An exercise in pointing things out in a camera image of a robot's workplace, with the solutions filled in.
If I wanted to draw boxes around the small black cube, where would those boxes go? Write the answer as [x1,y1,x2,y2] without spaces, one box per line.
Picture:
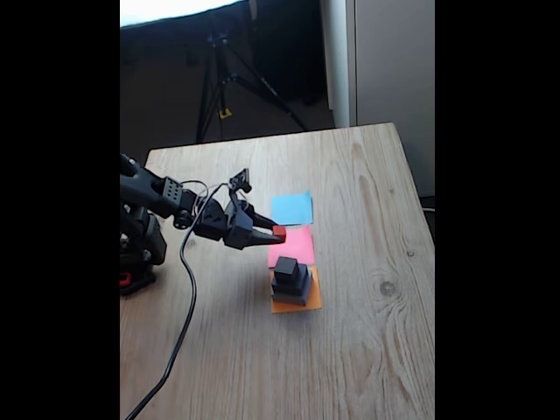
[274,256,296,282]

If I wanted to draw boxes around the medium black block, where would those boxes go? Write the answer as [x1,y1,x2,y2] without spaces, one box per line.
[270,261,312,295]

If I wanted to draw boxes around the large black block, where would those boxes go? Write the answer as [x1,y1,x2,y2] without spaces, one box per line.
[270,279,314,307]

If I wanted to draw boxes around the blue paper sheet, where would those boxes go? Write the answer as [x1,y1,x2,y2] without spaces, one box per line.
[269,190,315,228]

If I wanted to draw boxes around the pink paper sheet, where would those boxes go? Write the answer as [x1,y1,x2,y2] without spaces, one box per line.
[267,225,316,269]

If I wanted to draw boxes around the orange paper sheet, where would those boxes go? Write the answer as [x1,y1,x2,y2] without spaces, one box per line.
[269,265,323,315]

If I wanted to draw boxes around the black tripod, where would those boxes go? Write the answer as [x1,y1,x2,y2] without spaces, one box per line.
[194,25,312,144]

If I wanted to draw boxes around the white cabinet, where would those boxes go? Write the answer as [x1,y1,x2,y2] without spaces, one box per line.
[318,0,436,198]

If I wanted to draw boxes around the bright white panel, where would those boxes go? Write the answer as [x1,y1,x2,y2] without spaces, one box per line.
[120,0,246,27]

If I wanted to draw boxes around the bare circuit board camera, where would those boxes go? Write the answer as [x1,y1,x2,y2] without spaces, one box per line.
[227,168,254,193]

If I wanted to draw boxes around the black camera cable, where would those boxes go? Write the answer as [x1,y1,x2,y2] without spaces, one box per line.
[124,183,228,420]

